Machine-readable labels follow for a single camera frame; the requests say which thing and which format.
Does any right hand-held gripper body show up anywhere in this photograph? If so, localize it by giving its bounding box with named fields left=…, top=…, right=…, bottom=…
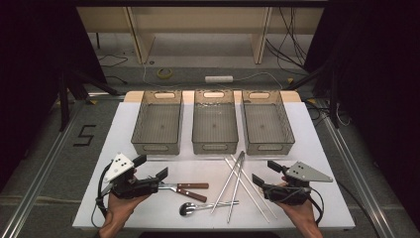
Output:
left=262, top=161, right=334, bottom=206

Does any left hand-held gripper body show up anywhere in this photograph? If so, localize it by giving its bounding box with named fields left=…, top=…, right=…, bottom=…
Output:
left=103, top=152, right=160, bottom=200

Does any silver metal chopstick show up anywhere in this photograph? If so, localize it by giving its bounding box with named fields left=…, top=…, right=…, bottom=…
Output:
left=224, top=157, right=271, bottom=224
left=226, top=152, right=246, bottom=224
left=230, top=154, right=278, bottom=220
left=210, top=150, right=246, bottom=215

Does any brown wooden handled cutlery piece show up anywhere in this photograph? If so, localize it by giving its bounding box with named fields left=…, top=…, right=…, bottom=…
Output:
left=176, top=187, right=208, bottom=203
left=157, top=182, right=210, bottom=192

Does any translucent grey plastic bin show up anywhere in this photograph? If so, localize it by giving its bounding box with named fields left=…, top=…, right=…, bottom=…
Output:
left=131, top=89, right=184, bottom=156
left=191, top=89, right=240, bottom=155
left=241, top=89, right=296, bottom=156

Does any silver metal spoon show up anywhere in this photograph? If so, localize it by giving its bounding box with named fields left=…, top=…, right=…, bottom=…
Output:
left=178, top=199, right=240, bottom=217

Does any person's left hand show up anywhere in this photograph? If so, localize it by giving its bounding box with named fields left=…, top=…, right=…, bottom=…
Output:
left=107, top=192, right=151, bottom=226

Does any person's right hand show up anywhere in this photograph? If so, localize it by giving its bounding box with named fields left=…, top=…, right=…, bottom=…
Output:
left=276, top=199, right=320, bottom=230

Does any black metal stand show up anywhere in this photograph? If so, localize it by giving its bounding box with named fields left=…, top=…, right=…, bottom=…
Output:
left=57, top=65, right=120, bottom=133
left=283, top=59, right=341, bottom=130

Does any yellow tape roll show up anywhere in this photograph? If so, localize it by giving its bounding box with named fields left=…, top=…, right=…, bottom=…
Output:
left=157, top=67, right=173, bottom=80

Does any white power strip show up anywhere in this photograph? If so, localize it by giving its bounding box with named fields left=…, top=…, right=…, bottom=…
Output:
left=204, top=75, right=234, bottom=84

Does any dark curtain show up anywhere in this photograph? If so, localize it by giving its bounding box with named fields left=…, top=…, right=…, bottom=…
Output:
left=303, top=0, right=420, bottom=229
left=0, top=0, right=107, bottom=192

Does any beige wooden desk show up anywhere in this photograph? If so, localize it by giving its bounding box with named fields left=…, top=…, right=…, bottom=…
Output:
left=76, top=6, right=325, bottom=65

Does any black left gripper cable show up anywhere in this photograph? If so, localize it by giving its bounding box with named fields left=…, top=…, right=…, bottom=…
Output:
left=90, top=161, right=116, bottom=229

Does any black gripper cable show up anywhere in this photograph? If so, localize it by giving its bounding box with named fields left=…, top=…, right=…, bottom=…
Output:
left=90, top=161, right=116, bottom=229
left=308, top=186, right=326, bottom=226

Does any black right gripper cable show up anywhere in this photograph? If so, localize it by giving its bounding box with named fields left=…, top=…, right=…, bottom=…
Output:
left=308, top=186, right=326, bottom=226

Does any aluminium floor rail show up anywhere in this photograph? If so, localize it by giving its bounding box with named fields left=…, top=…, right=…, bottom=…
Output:
left=316, top=98, right=397, bottom=238
left=0, top=98, right=90, bottom=238

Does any tangle of floor cables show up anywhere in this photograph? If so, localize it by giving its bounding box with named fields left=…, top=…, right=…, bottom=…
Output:
left=305, top=98, right=351, bottom=128

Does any white power strip cable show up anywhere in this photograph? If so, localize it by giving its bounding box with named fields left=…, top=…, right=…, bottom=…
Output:
left=142, top=63, right=284, bottom=90

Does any thin black floor cable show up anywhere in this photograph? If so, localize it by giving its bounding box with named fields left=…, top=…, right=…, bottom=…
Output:
left=98, top=54, right=129, bottom=85

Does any bundle of black cables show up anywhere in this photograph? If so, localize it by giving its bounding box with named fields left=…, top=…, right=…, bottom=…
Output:
left=265, top=7, right=308, bottom=72

